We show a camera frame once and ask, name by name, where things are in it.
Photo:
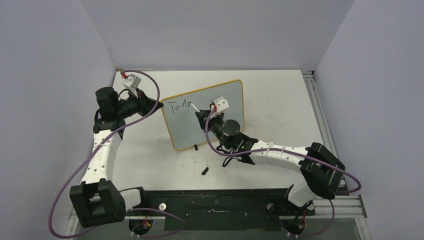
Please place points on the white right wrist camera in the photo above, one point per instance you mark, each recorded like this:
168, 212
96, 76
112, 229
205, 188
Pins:
219, 105

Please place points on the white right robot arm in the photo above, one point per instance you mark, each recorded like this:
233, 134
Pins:
322, 172

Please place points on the aluminium rail frame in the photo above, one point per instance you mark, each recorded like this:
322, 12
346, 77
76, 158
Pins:
345, 205

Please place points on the yellow-framed whiteboard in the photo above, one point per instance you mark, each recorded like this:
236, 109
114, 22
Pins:
183, 125

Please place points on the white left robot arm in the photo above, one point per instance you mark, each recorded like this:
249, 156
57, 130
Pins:
96, 200

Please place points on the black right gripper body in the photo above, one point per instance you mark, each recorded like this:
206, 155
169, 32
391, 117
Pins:
215, 123

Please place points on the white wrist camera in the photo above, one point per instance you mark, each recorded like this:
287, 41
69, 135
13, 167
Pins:
219, 105
131, 83

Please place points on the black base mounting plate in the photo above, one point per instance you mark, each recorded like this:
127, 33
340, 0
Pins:
224, 210

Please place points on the black marker cap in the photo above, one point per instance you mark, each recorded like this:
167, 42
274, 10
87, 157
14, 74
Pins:
205, 171

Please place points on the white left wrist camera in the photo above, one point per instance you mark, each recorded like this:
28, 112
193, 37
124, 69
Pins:
131, 83

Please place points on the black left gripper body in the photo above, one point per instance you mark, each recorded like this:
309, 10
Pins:
132, 106

